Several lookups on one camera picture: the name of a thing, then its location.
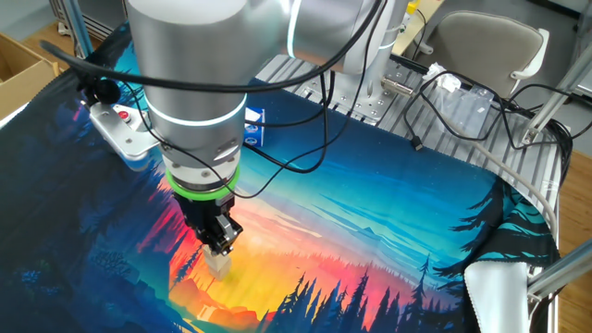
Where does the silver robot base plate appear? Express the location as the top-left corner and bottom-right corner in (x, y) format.
(295, 55), (417, 127)

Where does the black usb cable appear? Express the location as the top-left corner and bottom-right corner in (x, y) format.
(402, 68), (574, 154)

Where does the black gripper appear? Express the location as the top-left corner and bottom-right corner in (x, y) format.
(173, 192), (245, 257)

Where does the clear plastic bag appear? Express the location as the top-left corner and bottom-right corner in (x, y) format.
(423, 62), (496, 140)

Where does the grey emergency stop button box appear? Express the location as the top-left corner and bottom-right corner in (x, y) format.
(113, 108), (142, 129)

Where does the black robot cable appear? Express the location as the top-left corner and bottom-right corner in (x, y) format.
(39, 0), (389, 200)

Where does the brown cardboard box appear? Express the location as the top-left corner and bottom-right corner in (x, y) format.
(0, 31), (61, 122)

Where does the wrist camera silver bracket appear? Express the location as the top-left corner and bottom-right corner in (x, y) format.
(77, 77), (164, 172)

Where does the white office chair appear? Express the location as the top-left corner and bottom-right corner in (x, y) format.
(417, 9), (551, 101)

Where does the grey thick cable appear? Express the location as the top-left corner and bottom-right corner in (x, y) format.
(434, 122), (561, 240)

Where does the aluminium frame post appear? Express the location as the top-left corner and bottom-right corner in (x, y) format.
(64, 0), (96, 61)
(521, 43), (592, 145)
(526, 238), (592, 333)

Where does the beige cardboard panel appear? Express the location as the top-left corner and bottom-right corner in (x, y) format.
(391, 0), (446, 57)

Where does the colourful landscape print cloth mat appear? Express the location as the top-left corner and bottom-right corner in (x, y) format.
(0, 25), (563, 333)

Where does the blue tissue pack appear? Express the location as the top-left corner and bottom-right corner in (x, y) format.
(243, 106), (266, 148)

